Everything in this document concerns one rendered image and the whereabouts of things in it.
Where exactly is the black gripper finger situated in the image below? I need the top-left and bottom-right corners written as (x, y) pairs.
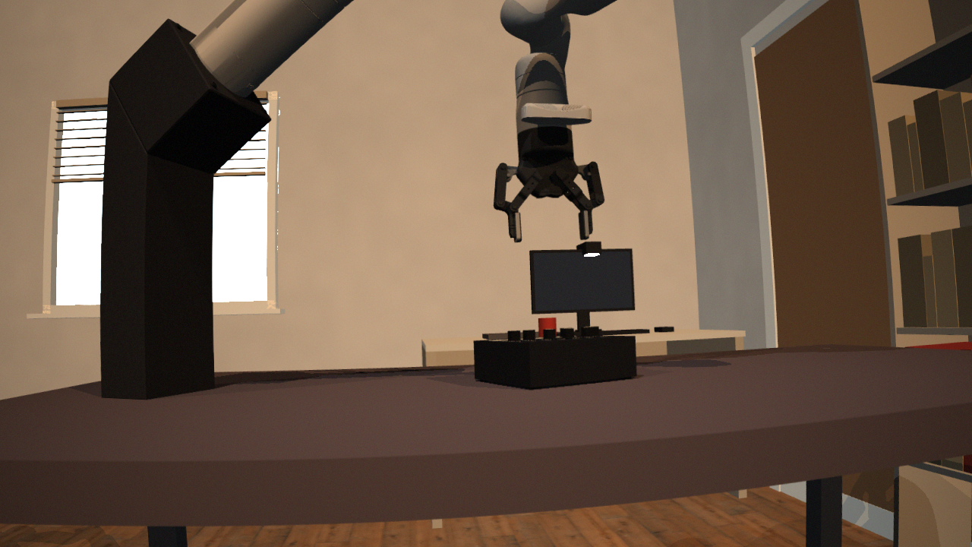
top-left (555, 162), bottom-right (604, 240)
top-left (494, 163), bottom-right (545, 242)

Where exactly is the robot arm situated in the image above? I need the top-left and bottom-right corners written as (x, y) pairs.
top-left (189, 0), bottom-right (616, 134)

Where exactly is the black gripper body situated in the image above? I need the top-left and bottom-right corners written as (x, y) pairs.
top-left (516, 126), bottom-right (579, 198)

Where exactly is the black lighting desk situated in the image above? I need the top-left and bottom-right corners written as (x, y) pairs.
top-left (474, 326), bottom-right (636, 390)

